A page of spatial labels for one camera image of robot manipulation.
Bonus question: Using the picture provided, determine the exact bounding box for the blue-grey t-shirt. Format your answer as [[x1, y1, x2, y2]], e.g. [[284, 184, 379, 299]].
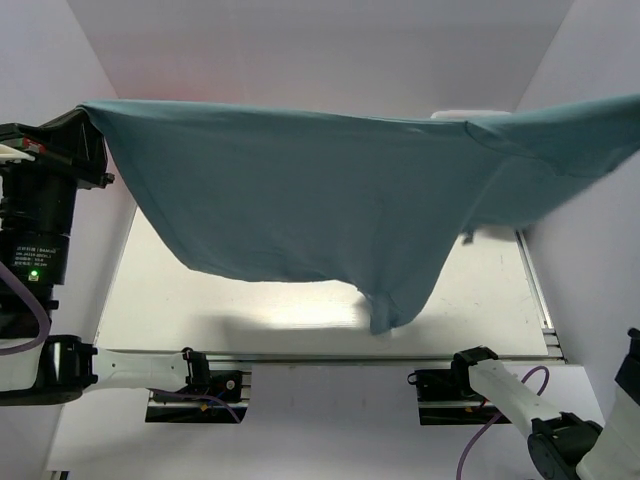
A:
[[83, 95, 639, 334]]

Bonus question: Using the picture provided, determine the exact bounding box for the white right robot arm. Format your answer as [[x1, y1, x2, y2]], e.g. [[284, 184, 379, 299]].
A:
[[451, 328, 639, 479]]

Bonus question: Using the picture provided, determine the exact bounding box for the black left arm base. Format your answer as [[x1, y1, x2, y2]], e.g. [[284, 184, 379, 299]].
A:
[[145, 370, 251, 425]]

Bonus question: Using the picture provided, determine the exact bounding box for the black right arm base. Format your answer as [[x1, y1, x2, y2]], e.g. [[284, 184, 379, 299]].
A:
[[407, 369, 498, 426]]

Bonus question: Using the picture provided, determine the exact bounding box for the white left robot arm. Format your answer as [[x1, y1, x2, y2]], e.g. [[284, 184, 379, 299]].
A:
[[1, 109, 212, 406]]

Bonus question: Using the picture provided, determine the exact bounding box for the white plastic basket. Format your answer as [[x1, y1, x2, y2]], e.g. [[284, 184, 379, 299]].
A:
[[431, 109, 510, 120]]

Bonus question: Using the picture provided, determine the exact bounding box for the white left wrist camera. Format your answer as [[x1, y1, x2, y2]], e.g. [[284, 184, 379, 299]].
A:
[[0, 144, 35, 164]]

